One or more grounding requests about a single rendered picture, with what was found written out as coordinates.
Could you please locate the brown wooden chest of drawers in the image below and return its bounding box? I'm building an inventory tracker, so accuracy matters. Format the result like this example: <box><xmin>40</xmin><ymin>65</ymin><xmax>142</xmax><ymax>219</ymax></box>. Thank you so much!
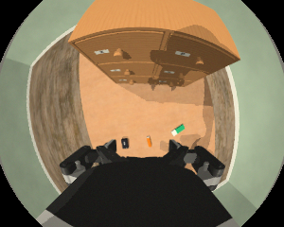
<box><xmin>68</xmin><ymin>0</ymin><xmax>240</xmax><ymax>87</ymax></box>

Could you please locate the brown wooden drawer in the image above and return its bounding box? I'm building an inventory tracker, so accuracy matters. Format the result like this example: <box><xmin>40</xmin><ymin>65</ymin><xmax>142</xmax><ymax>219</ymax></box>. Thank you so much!
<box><xmin>98</xmin><ymin>61</ymin><xmax>155</xmax><ymax>77</ymax></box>
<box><xmin>160</xmin><ymin>32</ymin><xmax>235</xmax><ymax>72</ymax></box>
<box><xmin>155</xmin><ymin>62</ymin><xmax>209</xmax><ymax>81</ymax></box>
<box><xmin>75</xmin><ymin>29</ymin><xmax>164</xmax><ymax>63</ymax></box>
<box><xmin>152</xmin><ymin>77</ymin><xmax>192</xmax><ymax>87</ymax></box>
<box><xmin>111</xmin><ymin>76</ymin><xmax>151</xmax><ymax>85</ymax></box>

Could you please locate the black nine-volt battery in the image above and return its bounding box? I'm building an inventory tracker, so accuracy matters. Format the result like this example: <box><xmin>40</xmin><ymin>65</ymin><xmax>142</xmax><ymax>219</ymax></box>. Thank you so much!
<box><xmin>121</xmin><ymin>138</ymin><xmax>129</xmax><ymax>148</ymax></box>

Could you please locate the green and white eraser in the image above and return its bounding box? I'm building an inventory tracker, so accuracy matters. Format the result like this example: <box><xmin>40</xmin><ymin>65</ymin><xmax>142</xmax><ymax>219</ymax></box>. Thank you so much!
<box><xmin>171</xmin><ymin>124</ymin><xmax>185</xmax><ymax>136</ymax></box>

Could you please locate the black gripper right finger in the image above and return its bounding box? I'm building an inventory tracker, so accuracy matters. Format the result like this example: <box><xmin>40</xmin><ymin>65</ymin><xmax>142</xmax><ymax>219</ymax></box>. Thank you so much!
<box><xmin>152</xmin><ymin>139</ymin><xmax>225</xmax><ymax>191</ymax></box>

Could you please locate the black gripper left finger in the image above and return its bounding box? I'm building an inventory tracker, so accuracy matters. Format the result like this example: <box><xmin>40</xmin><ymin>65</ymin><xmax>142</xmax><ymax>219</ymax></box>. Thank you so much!
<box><xmin>60</xmin><ymin>139</ymin><xmax>130</xmax><ymax>186</ymax></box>

